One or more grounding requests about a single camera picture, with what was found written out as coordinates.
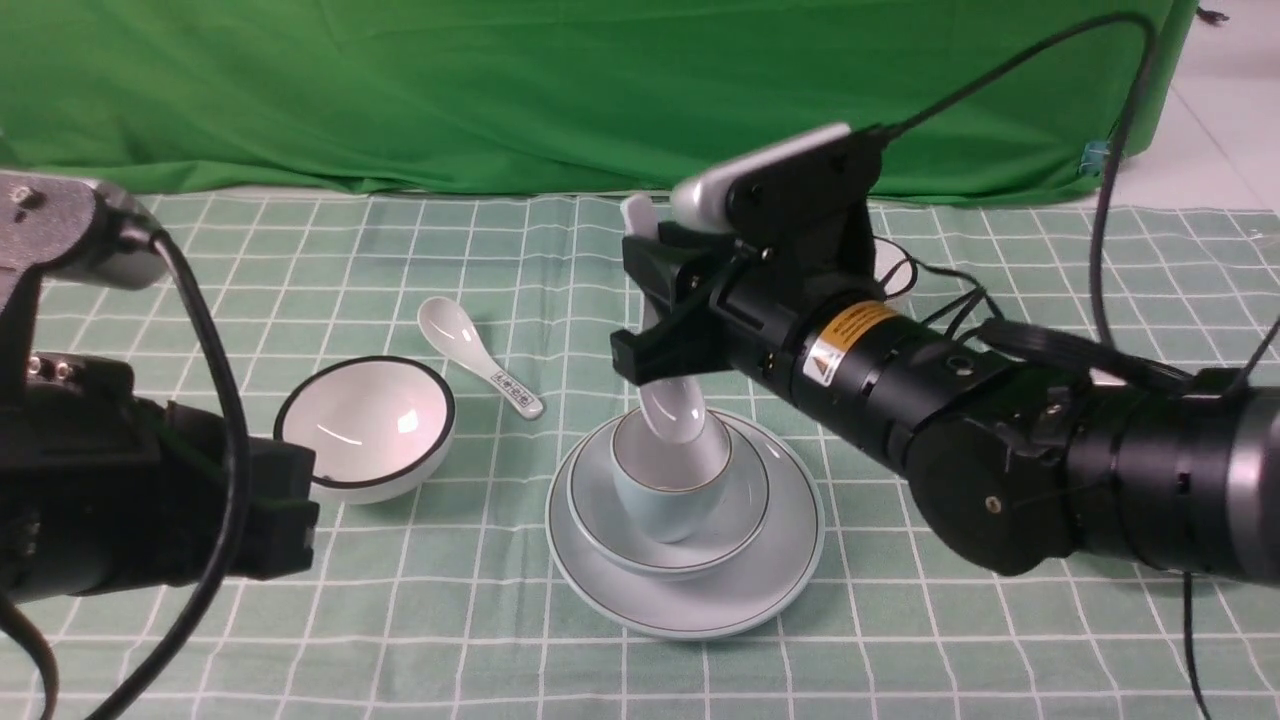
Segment black camera cable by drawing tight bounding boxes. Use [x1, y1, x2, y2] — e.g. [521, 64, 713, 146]
[881, 12, 1280, 720]
[0, 215, 253, 720]

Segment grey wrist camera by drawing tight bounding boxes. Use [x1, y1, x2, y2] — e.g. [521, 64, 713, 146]
[1, 170, 166, 291]
[669, 123, 852, 233]

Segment green backdrop cloth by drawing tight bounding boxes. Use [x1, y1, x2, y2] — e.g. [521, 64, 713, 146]
[1, 1, 1196, 205]

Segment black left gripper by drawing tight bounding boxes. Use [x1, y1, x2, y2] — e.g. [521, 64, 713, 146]
[0, 352, 321, 603]

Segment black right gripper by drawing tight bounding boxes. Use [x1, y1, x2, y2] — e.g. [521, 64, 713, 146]
[609, 135, 888, 400]

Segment green checkered tablecloth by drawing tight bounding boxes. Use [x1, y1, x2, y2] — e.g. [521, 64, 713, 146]
[0, 195, 1280, 720]

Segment pale blue shallow bowl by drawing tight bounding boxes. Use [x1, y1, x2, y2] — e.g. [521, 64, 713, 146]
[567, 411, 771, 578]

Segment pale blue cup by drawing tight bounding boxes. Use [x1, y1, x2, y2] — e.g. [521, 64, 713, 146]
[608, 410, 733, 543]

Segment pale blue plate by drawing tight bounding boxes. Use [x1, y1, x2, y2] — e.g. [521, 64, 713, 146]
[545, 413, 826, 641]

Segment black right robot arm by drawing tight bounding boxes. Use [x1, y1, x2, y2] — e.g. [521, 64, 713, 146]
[611, 124, 1279, 585]

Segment white bowl black rim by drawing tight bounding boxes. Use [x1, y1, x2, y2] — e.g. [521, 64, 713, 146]
[271, 356, 460, 505]

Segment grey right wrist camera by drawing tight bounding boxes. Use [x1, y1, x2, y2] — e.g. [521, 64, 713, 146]
[669, 123, 852, 233]

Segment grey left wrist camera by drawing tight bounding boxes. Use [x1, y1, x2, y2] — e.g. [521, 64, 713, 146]
[1, 170, 166, 291]

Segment white spoon printed handle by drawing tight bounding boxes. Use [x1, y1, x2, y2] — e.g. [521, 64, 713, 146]
[417, 296, 545, 420]

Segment blue clip on backdrop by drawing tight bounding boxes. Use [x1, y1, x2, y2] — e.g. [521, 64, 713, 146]
[1076, 140, 1110, 177]

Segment black left camera cable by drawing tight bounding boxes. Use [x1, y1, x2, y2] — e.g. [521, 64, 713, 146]
[0, 215, 253, 720]

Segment plain white ceramic spoon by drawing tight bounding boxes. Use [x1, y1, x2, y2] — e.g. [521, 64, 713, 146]
[621, 193, 731, 489]

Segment white cup black rim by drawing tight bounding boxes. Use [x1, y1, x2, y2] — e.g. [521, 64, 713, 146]
[874, 238, 918, 300]

